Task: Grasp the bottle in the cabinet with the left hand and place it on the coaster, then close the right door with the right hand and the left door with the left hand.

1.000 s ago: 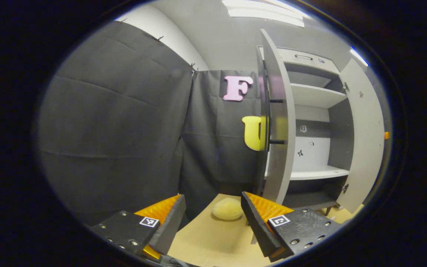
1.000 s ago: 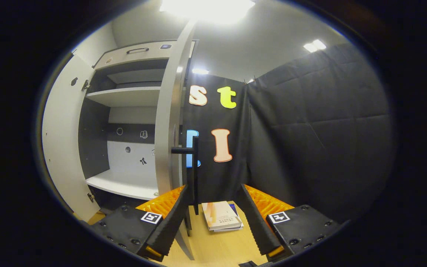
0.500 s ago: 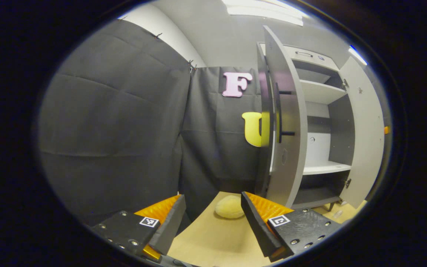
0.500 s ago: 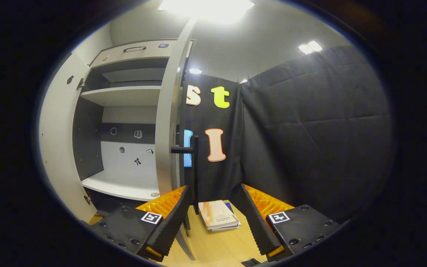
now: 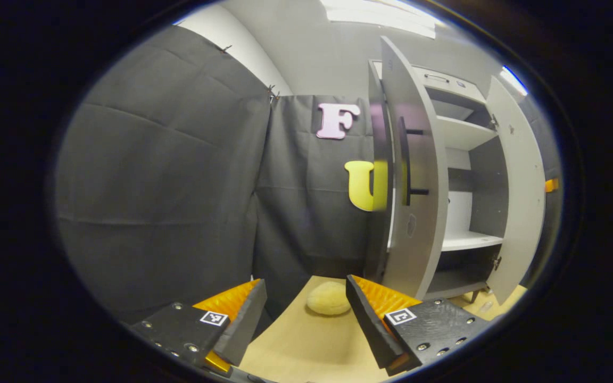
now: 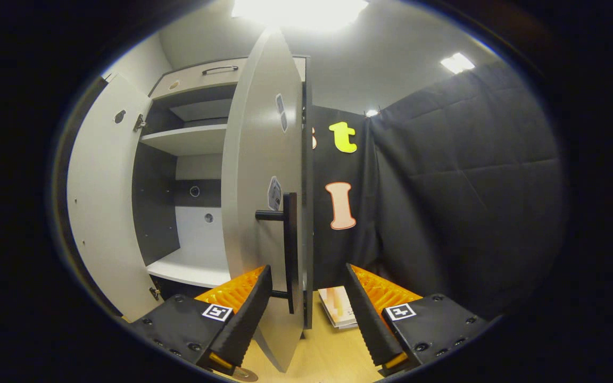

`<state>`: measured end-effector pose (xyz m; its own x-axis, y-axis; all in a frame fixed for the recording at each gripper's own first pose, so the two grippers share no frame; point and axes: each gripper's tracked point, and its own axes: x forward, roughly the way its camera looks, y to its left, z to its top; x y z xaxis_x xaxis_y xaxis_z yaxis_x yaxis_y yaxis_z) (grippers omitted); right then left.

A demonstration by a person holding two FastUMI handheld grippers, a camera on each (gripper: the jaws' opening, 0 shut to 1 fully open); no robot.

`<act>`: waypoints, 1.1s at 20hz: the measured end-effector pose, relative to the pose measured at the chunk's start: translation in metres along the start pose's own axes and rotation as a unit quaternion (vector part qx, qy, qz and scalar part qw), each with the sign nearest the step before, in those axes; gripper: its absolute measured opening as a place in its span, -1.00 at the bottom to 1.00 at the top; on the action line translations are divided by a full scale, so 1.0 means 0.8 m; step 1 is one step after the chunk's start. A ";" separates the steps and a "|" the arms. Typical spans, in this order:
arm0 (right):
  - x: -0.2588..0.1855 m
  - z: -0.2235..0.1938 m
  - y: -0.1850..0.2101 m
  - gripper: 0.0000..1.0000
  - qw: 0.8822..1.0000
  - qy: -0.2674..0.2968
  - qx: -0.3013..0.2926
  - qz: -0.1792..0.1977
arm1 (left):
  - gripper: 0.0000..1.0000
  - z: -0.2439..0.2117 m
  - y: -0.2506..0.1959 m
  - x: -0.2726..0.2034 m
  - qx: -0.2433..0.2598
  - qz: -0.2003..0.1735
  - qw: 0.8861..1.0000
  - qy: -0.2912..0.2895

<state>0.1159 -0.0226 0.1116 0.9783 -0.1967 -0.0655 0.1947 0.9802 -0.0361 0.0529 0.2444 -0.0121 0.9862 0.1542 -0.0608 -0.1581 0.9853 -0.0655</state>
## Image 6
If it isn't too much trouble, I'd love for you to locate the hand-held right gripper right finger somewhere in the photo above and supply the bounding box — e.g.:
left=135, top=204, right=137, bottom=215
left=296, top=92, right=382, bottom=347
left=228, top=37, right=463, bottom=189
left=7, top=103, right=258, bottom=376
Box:
left=344, top=263, right=491, bottom=378

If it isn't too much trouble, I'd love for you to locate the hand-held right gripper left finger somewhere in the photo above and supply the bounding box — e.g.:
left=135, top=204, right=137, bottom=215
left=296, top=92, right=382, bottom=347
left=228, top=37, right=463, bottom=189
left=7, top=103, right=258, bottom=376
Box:
left=127, top=264, right=274, bottom=373

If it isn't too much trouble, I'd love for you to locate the white cabinet door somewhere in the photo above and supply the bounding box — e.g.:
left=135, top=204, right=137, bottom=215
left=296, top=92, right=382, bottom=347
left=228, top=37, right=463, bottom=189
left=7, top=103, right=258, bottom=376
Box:
left=66, top=73, right=161, bottom=322
left=221, top=29, right=307, bottom=373

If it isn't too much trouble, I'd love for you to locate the white and grey cabinet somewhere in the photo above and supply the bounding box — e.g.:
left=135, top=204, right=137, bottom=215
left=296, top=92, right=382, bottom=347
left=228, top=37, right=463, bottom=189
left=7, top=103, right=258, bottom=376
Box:
left=131, top=56, right=315, bottom=329

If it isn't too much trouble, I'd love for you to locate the white cabinet drawer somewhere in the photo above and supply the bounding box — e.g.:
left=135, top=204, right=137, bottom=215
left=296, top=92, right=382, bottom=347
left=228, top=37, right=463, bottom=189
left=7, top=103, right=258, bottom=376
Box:
left=148, top=57, right=307, bottom=99

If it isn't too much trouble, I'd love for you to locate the white paperback book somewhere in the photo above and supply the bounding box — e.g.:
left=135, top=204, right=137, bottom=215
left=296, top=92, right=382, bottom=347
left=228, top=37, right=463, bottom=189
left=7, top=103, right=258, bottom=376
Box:
left=318, top=286, right=359, bottom=330

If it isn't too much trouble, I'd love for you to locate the black backdrop cloth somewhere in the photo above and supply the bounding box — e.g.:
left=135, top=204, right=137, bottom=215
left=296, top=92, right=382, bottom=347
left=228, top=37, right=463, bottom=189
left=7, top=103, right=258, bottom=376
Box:
left=312, top=56, right=568, bottom=320

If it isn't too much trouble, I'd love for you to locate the small ceiling light panel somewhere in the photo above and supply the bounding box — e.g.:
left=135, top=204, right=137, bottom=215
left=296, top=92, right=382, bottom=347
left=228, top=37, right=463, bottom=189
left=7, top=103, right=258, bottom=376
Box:
left=441, top=52, right=476, bottom=74

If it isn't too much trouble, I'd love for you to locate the large ceiling light panel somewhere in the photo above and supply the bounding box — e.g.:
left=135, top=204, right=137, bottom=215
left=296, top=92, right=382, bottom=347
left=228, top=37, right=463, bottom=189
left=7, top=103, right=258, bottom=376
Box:
left=231, top=0, right=369, bottom=32

